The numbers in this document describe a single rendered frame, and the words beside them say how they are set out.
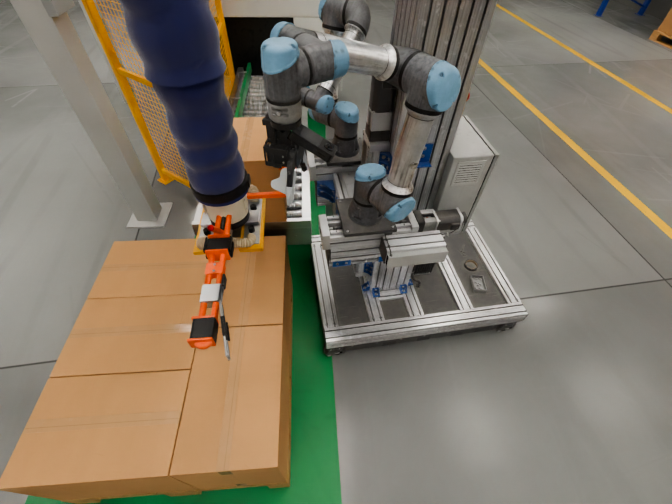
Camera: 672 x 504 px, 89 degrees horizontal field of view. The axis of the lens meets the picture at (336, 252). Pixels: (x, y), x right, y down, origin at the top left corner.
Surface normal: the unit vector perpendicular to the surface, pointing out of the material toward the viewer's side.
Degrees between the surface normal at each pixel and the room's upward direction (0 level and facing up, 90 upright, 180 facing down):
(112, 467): 0
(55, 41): 90
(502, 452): 0
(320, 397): 0
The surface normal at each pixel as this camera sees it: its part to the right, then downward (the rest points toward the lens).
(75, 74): 0.07, 0.76
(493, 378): 0.02, -0.65
